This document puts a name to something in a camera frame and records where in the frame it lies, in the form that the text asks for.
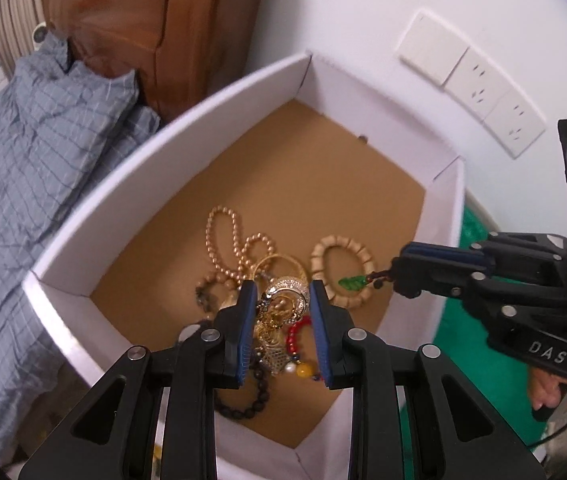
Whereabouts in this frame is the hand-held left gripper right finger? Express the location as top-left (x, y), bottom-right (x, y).
top-left (310, 280), bottom-right (547, 480)

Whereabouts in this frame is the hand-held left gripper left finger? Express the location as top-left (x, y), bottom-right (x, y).
top-left (18, 280), bottom-right (259, 480)

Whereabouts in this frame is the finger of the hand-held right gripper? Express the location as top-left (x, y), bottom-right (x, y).
top-left (401, 231), bottom-right (567, 283)
top-left (390, 257), bottom-right (567, 343)

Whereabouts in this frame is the red bead bracelet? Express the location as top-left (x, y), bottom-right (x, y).
top-left (286, 316), bottom-right (321, 382)

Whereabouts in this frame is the gold chain pendant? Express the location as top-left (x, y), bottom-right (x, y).
top-left (254, 277), bottom-right (310, 377)

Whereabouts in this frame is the brown bead bracelet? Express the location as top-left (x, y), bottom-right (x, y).
top-left (194, 270), bottom-right (241, 313)

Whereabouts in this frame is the green leaf pendant necklace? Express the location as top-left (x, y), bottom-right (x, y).
top-left (338, 270), bottom-right (395, 294)

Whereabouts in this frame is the tan wooden bead bracelet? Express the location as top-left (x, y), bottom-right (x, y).
top-left (310, 236), bottom-right (378, 308)

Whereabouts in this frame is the gold bead necklace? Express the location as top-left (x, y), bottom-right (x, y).
top-left (206, 205), bottom-right (274, 285)

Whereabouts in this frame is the gold bangle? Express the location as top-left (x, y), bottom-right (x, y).
top-left (252, 254), bottom-right (310, 288)

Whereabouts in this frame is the black bead bracelet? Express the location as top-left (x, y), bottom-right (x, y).
top-left (213, 355), bottom-right (271, 421)

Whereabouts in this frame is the white cardboard box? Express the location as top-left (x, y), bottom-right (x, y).
top-left (22, 51), bottom-right (465, 480)

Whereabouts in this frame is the person's right hand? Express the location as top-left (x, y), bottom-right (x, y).
top-left (528, 366), bottom-right (567, 423)

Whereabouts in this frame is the green satin cloth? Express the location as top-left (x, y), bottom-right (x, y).
top-left (397, 204), bottom-right (547, 463)

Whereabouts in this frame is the grey plaid bedding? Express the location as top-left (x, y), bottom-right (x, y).
top-left (0, 35), bottom-right (161, 463)

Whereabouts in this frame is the wooden headboard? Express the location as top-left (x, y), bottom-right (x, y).
top-left (43, 0), bottom-right (271, 123)

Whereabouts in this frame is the striped curtain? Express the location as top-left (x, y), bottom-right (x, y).
top-left (0, 0), bottom-right (51, 78)

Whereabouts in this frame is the white wall switch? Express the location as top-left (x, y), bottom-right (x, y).
top-left (396, 8), bottom-right (470, 87)

